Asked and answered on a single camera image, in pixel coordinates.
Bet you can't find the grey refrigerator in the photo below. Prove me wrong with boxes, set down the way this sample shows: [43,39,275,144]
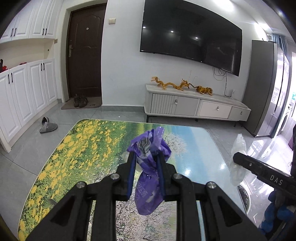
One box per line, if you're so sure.
[242,40,290,138]

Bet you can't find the purple plastic bag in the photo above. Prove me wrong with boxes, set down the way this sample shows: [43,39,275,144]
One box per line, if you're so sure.
[127,126,171,215]

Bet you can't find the light switch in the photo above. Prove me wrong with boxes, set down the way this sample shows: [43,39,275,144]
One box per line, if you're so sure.
[108,18,116,25]

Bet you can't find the white upper cabinets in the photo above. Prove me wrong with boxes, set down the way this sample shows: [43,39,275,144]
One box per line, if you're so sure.
[1,0,63,43]

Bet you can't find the clear white plastic bag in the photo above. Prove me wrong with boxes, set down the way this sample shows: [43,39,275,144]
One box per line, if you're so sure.
[229,133,247,187]

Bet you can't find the pair of brown shoes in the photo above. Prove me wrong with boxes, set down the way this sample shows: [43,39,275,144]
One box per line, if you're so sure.
[73,95,88,108]

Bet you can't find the television cables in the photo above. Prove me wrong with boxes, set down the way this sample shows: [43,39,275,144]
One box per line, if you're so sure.
[212,67,228,95]

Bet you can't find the golden dragon figurine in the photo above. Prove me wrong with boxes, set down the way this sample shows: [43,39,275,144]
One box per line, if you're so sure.
[151,76,191,91]

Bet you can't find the black wall television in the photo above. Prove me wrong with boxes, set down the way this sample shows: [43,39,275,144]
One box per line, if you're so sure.
[140,1,242,76]

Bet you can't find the white grey tv cabinet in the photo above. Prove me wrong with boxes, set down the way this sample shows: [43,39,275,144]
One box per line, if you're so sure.
[144,84,251,121]

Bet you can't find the white lower cabinets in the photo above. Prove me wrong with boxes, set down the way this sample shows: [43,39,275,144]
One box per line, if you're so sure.
[0,59,58,153]

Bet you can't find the right hand blue glove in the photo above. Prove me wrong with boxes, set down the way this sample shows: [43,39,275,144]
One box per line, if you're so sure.
[258,190,295,236]

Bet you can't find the white cabinets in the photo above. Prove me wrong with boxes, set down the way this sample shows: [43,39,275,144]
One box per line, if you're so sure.
[0,59,58,153]
[1,0,63,43]

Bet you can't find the washing machine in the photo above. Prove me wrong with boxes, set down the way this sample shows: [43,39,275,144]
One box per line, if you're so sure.
[278,101,295,140]

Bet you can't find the flower landscape table mat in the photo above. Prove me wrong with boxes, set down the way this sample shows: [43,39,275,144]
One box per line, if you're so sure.
[18,119,244,240]

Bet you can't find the dark brown door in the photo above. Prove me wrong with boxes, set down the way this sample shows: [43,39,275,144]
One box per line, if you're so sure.
[66,3,107,98]

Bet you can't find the golden tiger figurine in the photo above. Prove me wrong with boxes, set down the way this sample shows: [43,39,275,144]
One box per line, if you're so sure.
[194,86,213,96]

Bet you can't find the brown door mat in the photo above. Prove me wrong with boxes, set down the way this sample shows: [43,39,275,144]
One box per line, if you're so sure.
[61,97,102,110]

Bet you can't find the grey slipper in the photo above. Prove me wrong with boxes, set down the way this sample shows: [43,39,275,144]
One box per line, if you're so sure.
[40,116,58,133]

